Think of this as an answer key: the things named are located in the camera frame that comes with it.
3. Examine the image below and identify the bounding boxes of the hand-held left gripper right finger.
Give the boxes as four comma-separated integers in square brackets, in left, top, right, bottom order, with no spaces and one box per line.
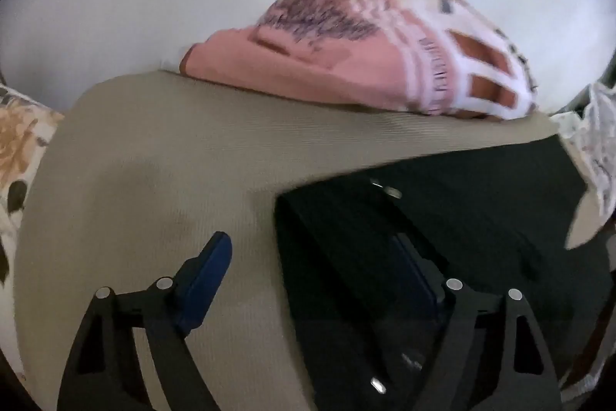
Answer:
[392,233,564,411]

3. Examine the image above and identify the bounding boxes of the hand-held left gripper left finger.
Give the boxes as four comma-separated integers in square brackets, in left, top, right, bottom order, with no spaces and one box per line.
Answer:
[57,231,234,411]

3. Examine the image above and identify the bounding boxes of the black pants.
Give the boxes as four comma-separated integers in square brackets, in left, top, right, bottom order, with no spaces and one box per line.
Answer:
[274,136,616,411]

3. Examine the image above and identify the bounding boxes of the beige bed cover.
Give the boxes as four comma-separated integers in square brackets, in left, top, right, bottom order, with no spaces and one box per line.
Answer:
[12,69,564,411]

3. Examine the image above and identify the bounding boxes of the white lace cloth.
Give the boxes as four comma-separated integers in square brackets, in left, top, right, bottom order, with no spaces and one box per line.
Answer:
[549,81,616,250]

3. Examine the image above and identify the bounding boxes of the floral bed sheet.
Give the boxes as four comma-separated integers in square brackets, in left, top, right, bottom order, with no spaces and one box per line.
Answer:
[0,84,65,383]

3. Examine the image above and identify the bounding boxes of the pink patterned blanket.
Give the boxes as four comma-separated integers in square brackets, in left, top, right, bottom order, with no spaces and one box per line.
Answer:
[180,0,540,123]

